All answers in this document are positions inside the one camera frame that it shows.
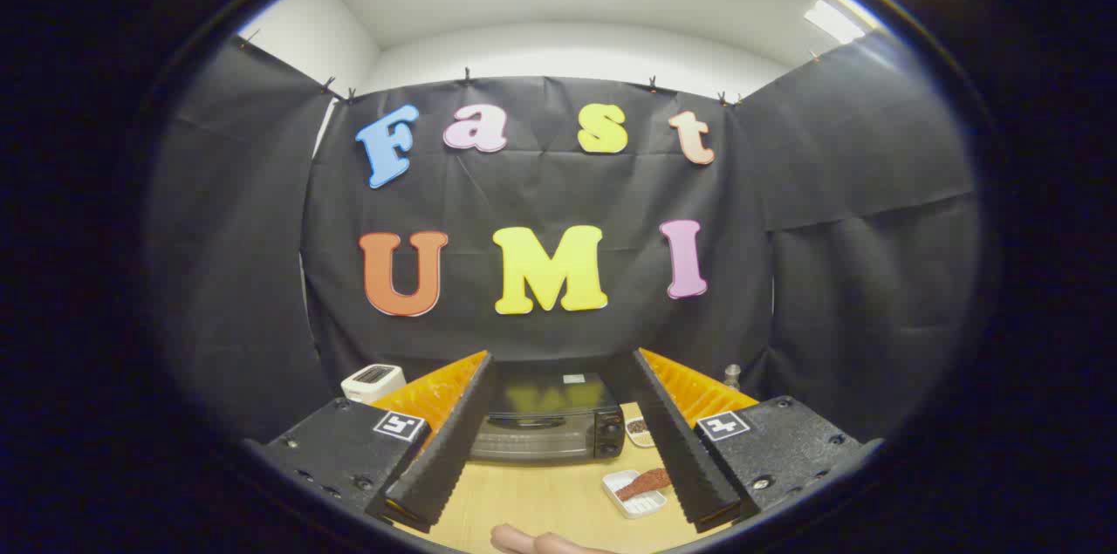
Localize brown meat slice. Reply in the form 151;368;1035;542
615;468;673;502

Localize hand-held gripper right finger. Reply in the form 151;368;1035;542
630;349;884;535

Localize black toaster oven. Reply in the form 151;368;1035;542
469;373;627;462

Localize white rectangular tray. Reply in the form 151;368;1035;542
601;469;669;520

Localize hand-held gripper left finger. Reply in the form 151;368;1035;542
247;351;496;535

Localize ceiling light panel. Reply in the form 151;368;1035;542
803;0;867;44

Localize white bread toaster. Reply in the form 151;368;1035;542
340;364;407;405

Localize black backdrop cloth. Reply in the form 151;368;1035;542
144;35;983;450

